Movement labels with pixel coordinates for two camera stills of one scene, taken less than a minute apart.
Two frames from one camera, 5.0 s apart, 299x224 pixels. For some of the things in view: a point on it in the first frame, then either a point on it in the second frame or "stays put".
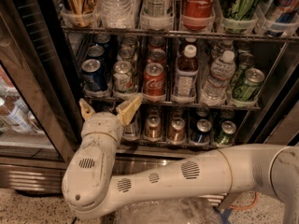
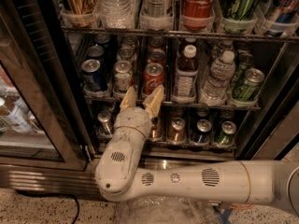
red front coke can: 154,79 stays put
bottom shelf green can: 227,135 stays put
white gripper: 104,122 → 135,117
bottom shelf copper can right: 177,132 stays put
